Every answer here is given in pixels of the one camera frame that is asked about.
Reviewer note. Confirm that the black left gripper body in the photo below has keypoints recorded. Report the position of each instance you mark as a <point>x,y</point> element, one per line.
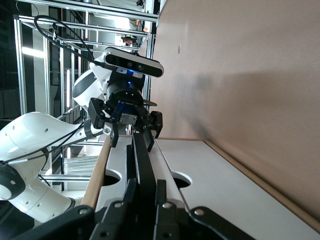
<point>125,97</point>

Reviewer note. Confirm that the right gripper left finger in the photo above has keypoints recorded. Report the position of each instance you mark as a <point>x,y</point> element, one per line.
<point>110,220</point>

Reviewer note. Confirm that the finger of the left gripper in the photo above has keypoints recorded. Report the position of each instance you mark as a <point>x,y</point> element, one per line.
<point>155,121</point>
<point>96,112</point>

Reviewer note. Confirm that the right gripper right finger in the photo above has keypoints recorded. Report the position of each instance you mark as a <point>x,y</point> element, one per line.
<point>167,222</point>

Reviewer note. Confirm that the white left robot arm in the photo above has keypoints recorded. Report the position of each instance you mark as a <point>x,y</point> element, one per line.
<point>32,130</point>

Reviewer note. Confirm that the white light strip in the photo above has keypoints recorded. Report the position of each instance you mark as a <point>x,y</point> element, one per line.
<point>68,87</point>
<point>32,52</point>

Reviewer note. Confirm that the white board with holes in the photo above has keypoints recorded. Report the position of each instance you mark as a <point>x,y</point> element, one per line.
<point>94,182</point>

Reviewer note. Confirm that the grey corrugated panel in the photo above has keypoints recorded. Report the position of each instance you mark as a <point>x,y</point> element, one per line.
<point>80,165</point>

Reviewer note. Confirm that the person in background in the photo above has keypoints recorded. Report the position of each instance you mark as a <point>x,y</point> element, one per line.
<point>128,40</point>

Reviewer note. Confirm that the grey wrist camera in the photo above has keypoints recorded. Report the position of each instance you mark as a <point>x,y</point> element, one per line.
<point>132,63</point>

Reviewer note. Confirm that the aluminium profile frame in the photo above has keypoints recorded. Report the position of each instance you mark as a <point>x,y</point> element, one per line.
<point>21,62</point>

